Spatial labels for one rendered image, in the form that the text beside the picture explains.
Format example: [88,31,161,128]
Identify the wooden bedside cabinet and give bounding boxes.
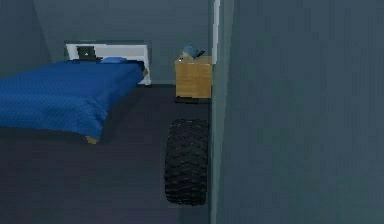
[174,55,213,103]

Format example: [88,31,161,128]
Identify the black woven bin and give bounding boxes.
[163,118,210,207]

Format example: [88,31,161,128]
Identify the blue pillow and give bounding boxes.
[100,56,129,65]

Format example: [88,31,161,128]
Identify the black open laptop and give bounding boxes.
[76,45,103,62]

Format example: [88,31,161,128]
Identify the blue covered bed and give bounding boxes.
[0,43,152,145]

